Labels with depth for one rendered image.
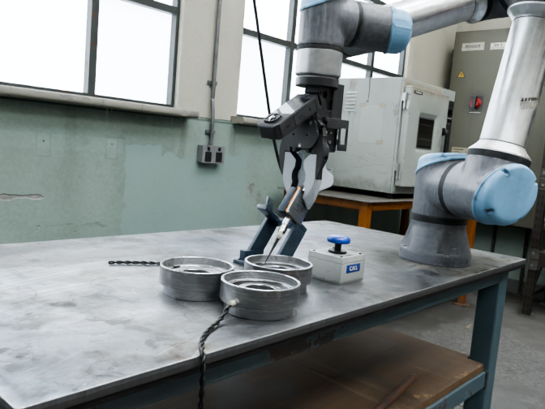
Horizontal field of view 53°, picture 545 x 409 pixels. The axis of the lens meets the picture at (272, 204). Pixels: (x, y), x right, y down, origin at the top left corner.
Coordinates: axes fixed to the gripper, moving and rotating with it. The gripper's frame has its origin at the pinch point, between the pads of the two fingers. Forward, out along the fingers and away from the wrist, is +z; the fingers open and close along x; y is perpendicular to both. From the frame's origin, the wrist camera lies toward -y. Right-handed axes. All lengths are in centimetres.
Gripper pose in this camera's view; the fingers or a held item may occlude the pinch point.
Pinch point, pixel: (298, 200)
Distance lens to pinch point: 91.6
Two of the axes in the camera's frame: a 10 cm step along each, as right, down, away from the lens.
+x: -7.1, -1.3, 6.9
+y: 7.0, -0.2, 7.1
